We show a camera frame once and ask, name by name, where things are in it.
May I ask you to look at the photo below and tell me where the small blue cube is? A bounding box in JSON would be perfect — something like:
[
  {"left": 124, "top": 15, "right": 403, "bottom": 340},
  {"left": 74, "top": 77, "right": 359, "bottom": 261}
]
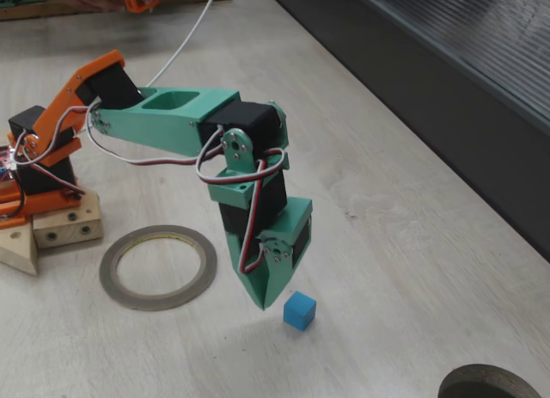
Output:
[{"left": 282, "top": 290, "right": 317, "bottom": 331}]

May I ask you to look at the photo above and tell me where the orange leader arm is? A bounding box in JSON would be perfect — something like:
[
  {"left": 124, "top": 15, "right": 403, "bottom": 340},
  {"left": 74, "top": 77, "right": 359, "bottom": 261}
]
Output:
[{"left": 121, "top": 0, "right": 161, "bottom": 15}]

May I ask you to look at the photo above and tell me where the light wooden robot base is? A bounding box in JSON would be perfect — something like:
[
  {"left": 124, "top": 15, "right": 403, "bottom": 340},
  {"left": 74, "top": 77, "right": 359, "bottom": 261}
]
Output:
[{"left": 0, "top": 190, "right": 104, "bottom": 277}]

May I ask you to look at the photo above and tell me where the frosted ribbed desk partition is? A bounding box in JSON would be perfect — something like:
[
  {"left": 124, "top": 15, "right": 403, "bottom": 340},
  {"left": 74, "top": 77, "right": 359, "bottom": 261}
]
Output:
[{"left": 261, "top": 0, "right": 550, "bottom": 264}]

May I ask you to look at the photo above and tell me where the gripper servo wire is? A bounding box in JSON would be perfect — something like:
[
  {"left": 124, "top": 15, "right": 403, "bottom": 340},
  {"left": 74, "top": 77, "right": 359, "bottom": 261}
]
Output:
[{"left": 195, "top": 126, "right": 290, "bottom": 275}]

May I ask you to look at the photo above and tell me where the grey ring of tape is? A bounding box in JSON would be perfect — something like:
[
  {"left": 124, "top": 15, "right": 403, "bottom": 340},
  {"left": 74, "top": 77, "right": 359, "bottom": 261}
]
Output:
[{"left": 98, "top": 224, "right": 218, "bottom": 312}]

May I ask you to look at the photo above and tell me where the forearm servo wire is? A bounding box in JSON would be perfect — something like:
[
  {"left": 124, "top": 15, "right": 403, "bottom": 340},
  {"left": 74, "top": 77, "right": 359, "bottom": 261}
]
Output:
[{"left": 85, "top": 99, "right": 229, "bottom": 167}]

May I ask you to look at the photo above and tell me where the round desk cable hole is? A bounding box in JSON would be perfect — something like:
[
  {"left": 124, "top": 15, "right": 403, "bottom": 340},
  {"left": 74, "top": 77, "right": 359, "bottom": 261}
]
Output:
[{"left": 437, "top": 363, "right": 545, "bottom": 398}]

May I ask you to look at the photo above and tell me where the white USB cable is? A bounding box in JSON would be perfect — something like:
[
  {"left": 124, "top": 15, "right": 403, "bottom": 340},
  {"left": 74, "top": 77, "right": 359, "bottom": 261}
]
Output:
[{"left": 145, "top": 0, "right": 223, "bottom": 89}]

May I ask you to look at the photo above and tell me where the base servo wire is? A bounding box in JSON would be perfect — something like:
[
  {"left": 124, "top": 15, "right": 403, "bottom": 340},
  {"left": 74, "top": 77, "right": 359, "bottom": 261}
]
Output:
[{"left": 8, "top": 105, "right": 102, "bottom": 200}]

